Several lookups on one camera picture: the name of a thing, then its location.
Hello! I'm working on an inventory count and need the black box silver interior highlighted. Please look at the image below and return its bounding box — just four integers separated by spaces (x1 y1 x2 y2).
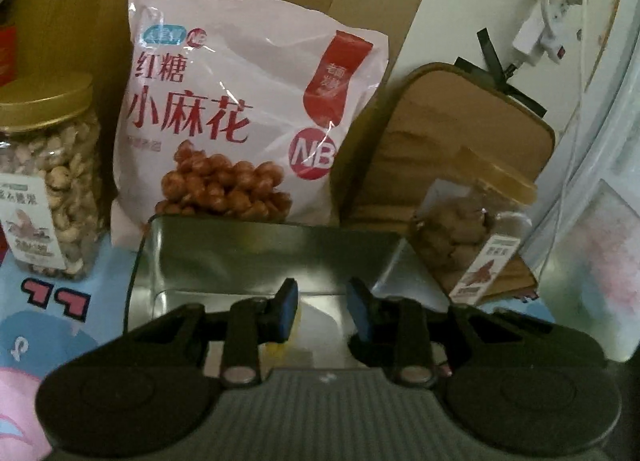
125 215 449 371

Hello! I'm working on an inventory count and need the pecan jar gold lid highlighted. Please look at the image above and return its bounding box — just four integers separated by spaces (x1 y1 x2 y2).
409 146 537 305

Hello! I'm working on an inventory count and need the pink snack bag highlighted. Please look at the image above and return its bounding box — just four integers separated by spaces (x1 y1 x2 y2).
111 0 388 247

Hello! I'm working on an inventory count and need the cartoon pig bedsheet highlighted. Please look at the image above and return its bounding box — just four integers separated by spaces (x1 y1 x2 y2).
1 238 136 460

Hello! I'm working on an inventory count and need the cashew jar gold lid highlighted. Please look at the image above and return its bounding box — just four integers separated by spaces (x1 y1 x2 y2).
1 72 104 279

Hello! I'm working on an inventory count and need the white power strip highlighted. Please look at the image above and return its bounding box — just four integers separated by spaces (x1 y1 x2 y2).
512 0 586 67

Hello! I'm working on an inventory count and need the red gift bag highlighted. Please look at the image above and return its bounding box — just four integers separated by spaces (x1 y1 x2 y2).
0 26 16 86

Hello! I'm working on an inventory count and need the white cable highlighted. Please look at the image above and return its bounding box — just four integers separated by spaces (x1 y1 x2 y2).
537 0 591 283

